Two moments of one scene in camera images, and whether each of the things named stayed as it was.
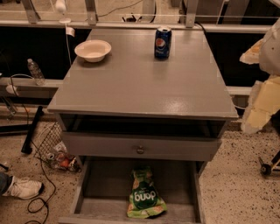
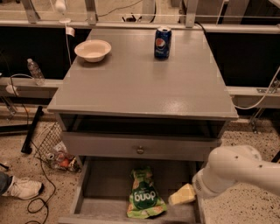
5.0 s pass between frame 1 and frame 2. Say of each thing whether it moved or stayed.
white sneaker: stayed
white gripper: moved
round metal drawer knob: stayed
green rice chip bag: stayed
